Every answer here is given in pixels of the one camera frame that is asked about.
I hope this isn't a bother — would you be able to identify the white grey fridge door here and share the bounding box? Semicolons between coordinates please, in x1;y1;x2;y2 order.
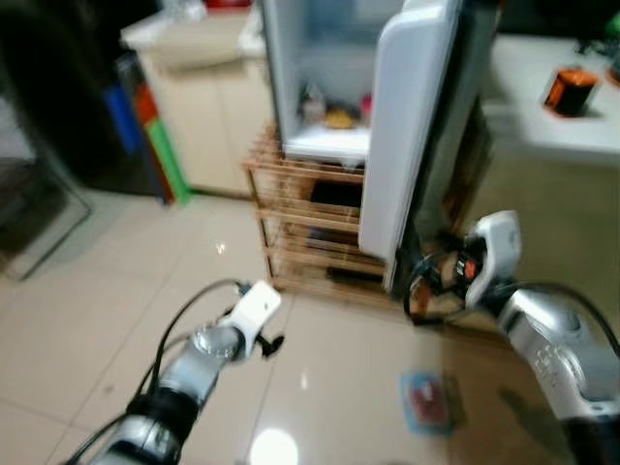
356;0;505;292

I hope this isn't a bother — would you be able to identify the tall black fridge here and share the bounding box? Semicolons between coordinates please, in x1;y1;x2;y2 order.
0;0;161;195

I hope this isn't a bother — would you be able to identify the black long flat object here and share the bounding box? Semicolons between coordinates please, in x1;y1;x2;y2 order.
327;269;367;285

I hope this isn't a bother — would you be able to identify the white topped kitchen island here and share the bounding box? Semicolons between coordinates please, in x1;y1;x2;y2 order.
475;34;620;321

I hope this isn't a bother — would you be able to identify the wooden slatted rack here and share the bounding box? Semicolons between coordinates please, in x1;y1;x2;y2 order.
242;126;427;311

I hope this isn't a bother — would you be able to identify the yellow food item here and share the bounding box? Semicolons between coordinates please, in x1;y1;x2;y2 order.
323;107;356;130

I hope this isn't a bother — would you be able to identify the green board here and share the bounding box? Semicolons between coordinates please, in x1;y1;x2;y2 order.
145;116;192;206

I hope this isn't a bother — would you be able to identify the orange and black box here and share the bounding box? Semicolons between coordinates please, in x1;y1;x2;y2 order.
542;66;600;117

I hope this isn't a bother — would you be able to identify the beige kitchen cabinet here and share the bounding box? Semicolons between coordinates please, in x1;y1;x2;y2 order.
121;10;277;200

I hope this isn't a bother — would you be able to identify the dark framed floor mat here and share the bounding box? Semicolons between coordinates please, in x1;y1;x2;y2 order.
0;160;95;282

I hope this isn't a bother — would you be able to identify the red board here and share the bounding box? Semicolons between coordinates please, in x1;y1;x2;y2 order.
131;82;171;200

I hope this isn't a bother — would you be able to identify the blue board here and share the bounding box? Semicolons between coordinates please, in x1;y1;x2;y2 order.
102;82;137;156

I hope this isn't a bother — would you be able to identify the beige woven counter mat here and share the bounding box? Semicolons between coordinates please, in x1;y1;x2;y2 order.
136;19;255;71

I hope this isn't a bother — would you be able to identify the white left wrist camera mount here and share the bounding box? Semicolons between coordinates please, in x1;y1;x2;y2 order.
228;281;284;355

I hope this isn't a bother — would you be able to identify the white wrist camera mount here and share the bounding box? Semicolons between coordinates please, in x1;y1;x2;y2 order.
463;210;524;311
228;281;284;355

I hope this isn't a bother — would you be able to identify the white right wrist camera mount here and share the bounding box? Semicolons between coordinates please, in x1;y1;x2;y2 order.
463;210;524;311

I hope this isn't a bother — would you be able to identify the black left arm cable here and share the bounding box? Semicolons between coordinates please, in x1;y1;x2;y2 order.
58;279;255;465

